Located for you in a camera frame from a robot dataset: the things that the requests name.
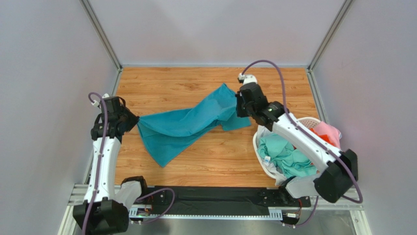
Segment teal blue t-shirt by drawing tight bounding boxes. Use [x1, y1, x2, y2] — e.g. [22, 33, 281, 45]
[137, 84, 251, 167]

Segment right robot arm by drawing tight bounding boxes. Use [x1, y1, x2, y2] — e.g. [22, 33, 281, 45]
[236, 82, 363, 203]

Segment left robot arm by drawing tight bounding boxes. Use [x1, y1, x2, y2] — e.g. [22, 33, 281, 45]
[73, 92, 146, 235]

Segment white laundry basket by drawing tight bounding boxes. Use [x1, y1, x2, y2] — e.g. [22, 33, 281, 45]
[253, 126, 317, 184]

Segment mint green t-shirt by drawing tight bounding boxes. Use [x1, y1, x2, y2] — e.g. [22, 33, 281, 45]
[257, 134, 318, 178]

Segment pink t-shirt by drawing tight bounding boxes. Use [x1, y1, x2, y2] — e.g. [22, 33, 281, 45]
[313, 121, 342, 148]

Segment white t-shirt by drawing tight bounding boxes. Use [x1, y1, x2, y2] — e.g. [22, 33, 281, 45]
[252, 125, 287, 187]

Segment orange t-shirt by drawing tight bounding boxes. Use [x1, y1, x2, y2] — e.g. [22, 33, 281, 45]
[309, 128, 336, 146]

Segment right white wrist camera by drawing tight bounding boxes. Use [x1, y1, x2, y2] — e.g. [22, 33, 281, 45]
[237, 73, 257, 85]

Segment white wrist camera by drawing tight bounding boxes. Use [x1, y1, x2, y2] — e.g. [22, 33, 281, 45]
[237, 73, 257, 85]
[89, 94, 110, 108]

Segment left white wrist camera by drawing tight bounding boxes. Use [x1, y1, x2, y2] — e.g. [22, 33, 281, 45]
[89, 94, 110, 108]

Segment aluminium frame rail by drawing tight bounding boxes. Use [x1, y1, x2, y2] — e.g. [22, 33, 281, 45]
[87, 186, 371, 235]

